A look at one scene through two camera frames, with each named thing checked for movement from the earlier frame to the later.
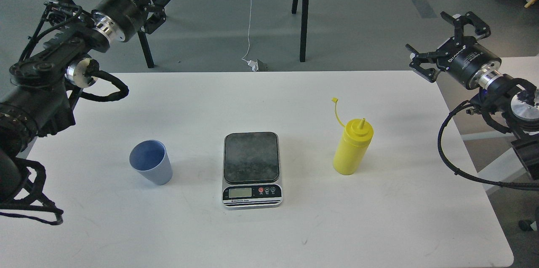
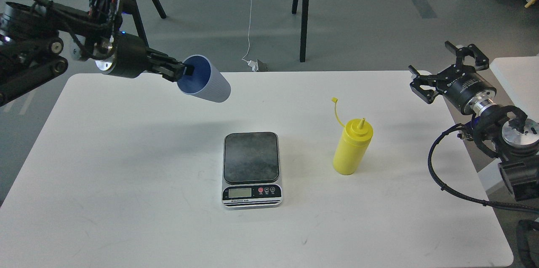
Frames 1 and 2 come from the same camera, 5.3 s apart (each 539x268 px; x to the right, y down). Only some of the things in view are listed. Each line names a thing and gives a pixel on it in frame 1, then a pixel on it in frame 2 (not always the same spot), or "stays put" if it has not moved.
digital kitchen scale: (251, 171) stays put
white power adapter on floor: (254, 65) stays put
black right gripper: (469, 63) -> (468, 91)
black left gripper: (120, 14) -> (130, 59)
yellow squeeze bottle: (352, 153) stays put
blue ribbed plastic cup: (150, 158) -> (206, 81)
